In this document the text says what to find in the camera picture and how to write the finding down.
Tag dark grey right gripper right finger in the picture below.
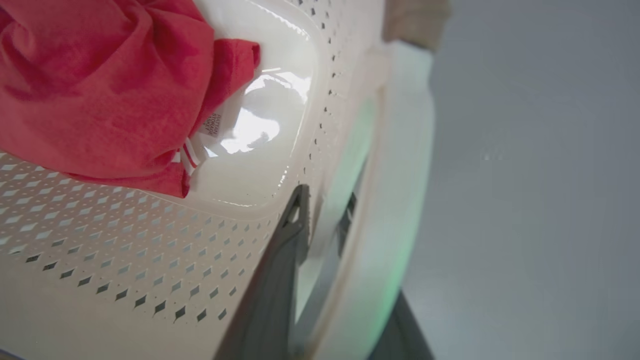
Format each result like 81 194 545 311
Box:
367 290 435 360

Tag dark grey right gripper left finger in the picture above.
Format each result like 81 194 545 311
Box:
214 184 312 360

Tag white perforated plastic laundry basket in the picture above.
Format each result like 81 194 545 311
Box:
0 0 435 360

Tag red garment with white label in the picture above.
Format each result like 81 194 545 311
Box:
0 0 262 199

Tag beige fabric object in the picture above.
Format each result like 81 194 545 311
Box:
382 0 452 52

